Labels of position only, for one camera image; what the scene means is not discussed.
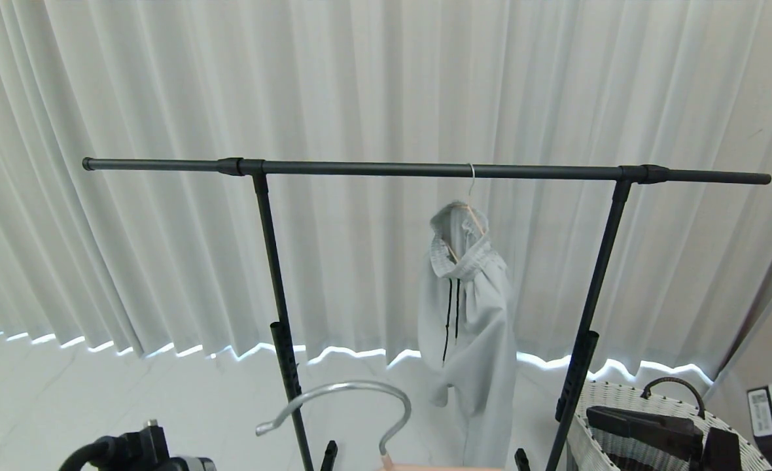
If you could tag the pink clothes hanger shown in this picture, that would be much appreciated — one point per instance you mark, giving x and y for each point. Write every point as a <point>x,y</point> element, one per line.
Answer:
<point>472,186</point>
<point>360,384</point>

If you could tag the pale grey shorts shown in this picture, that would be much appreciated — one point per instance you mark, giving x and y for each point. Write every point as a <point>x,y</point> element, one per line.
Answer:
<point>477,340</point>

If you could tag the white curtain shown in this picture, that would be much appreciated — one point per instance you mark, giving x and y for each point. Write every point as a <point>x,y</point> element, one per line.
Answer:
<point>360,85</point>

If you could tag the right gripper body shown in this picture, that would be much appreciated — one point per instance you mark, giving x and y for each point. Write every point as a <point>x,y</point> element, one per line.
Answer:
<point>723,451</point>

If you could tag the white laundry basket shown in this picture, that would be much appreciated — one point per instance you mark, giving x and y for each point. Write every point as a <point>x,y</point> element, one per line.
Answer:
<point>621,396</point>

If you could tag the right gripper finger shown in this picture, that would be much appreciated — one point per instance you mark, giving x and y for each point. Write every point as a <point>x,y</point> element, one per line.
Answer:
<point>674,446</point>
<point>641,422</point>

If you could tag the black clothes rack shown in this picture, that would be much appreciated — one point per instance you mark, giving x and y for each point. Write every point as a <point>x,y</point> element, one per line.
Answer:
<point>425,170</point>

